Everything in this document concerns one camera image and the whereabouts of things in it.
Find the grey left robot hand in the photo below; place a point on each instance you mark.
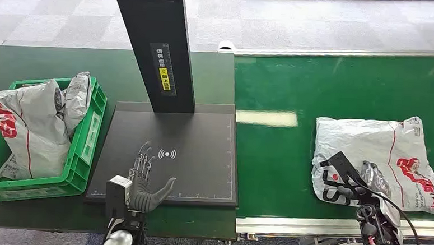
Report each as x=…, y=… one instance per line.
x=142, y=197

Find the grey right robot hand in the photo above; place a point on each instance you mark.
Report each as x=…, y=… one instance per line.
x=377, y=178

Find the grey plastic mailer package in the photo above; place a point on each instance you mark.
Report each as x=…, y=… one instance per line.
x=368, y=140

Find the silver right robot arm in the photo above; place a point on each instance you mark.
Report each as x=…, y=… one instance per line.
x=382, y=238

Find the black inbound scanner machine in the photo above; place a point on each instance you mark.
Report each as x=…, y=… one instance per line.
x=196, y=161

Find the green conveyor belt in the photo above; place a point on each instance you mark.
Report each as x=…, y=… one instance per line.
x=274, y=165

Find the green plastic crate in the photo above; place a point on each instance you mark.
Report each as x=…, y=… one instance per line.
x=83, y=155

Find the small crumpled grey mailer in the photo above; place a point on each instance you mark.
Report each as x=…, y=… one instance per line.
x=78, y=95

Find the black yellow label strip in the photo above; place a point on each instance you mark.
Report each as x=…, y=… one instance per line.
x=164, y=70

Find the large grey mailer red print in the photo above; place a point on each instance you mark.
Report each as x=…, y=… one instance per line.
x=34, y=127

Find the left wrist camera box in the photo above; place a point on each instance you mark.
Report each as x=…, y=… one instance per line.
x=115, y=196

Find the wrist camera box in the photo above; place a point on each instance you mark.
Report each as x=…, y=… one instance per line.
x=343, y=166
x=115, y=196

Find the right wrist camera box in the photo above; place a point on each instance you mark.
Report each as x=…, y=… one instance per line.
x=343, y=166

